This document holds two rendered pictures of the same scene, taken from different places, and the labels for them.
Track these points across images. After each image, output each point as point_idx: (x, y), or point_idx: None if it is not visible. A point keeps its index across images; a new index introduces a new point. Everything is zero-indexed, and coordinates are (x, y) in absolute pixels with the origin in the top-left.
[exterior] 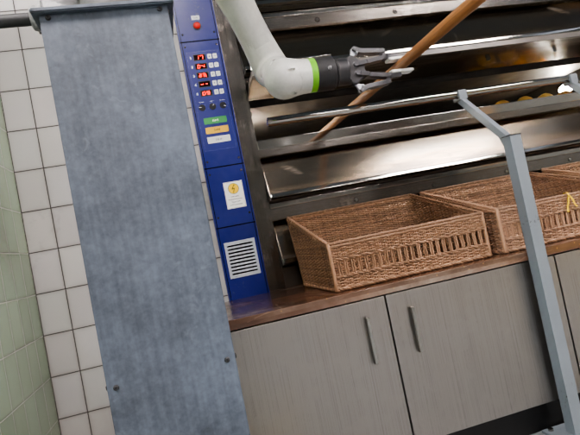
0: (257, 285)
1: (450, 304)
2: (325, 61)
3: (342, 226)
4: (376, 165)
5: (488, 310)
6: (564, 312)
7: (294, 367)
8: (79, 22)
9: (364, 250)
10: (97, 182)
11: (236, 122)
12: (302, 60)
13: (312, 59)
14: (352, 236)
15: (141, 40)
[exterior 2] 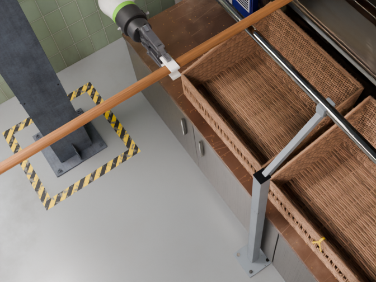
0: (246, 16)
1: (220, 165)
2: (119, 22)
3: (297, 47)
4: (355, 39)
5: (236, 191)
6: (274, 245)
7: (159, 93)
8: None
9: (196, 97)
10: None
11: None
12: (111, 8)
13: (116, 12)
14: (299, 60)
15: None
